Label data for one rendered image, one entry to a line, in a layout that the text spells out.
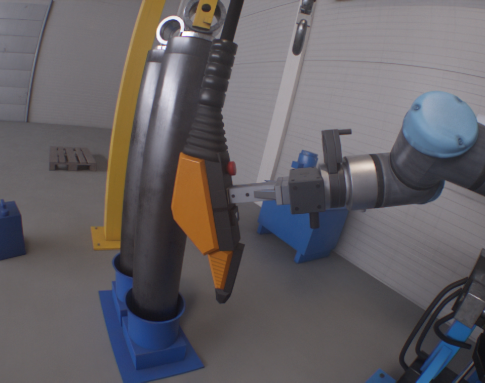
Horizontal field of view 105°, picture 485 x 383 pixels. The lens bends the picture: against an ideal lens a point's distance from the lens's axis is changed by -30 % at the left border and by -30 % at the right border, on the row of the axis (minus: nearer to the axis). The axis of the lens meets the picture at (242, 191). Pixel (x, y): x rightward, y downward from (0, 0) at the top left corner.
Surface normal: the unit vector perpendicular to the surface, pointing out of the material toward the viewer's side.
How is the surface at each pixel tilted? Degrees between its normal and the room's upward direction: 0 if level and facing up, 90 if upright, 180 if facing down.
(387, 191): 100
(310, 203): 90
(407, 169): 138
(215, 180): 90
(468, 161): 107
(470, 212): 90
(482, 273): 90
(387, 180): 79
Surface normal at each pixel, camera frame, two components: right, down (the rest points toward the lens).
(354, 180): -0.22, -0.01
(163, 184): 0.11, 0.29
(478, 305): -0.81, -0.04
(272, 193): -0.65, 0.24
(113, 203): 0.54, 0.34
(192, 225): -0.19, 0.22
